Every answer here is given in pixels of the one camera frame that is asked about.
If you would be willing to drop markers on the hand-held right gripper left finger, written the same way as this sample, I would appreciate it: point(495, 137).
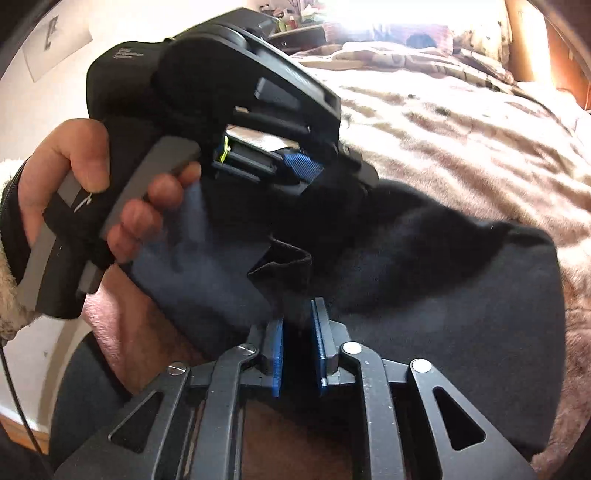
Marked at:
point(276, 360)

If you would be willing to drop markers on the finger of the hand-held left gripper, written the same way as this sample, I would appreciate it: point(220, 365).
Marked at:
point(244, 159)
point(301, 165)

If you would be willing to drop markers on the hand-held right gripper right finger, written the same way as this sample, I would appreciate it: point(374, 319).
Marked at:
point(318, 350)

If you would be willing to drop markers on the black pants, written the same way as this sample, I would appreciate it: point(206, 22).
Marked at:
point(438, 300)

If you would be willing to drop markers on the person's left hand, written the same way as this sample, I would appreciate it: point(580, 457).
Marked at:
point(85, 147)

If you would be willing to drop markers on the dark wooden nightstand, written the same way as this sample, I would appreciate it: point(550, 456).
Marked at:
point(295, 37)

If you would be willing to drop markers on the patterned pillow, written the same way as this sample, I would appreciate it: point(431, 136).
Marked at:
point(415, 55)

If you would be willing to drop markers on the brown patterned fleece blanket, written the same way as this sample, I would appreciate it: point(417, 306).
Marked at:
point(461, 138)

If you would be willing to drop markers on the person's dark clothing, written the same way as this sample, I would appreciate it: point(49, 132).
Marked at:
point(87, 397)

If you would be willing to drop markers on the orange wooden panel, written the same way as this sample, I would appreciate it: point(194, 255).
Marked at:
point(554, 41)

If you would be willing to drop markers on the white wall poster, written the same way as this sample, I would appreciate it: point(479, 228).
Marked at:
point(51, 50)

